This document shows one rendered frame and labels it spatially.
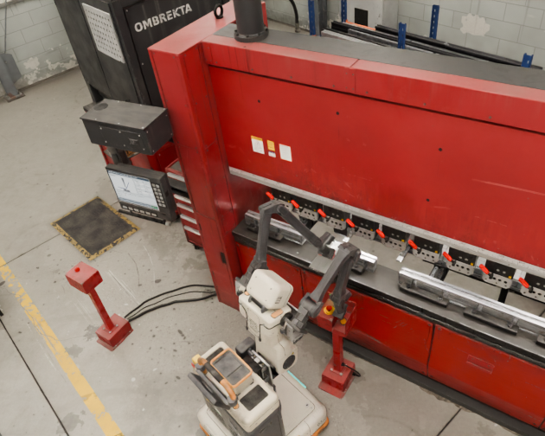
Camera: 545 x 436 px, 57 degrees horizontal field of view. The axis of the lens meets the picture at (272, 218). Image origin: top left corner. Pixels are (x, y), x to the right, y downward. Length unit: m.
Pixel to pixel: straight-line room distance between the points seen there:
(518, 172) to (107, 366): 3.31
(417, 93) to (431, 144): 0.28
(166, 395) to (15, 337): 1.57
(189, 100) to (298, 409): 2.08
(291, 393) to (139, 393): 1.23
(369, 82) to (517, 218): 0.97
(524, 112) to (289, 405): 2.28
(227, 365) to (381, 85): 1.74
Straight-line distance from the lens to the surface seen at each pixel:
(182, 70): 2.99
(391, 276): 3.37
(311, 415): 3.49
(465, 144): 2.52
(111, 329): 4.44
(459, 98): 2.40
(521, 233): 2.74
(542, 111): 2.34
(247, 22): 2.92
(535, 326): 3.20
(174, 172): 4.31
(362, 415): 3.80
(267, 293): 2.68
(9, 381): 4.71
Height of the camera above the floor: 3.39
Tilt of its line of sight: 41 degrees down
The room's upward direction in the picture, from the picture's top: 8 degrees counter-clockwise
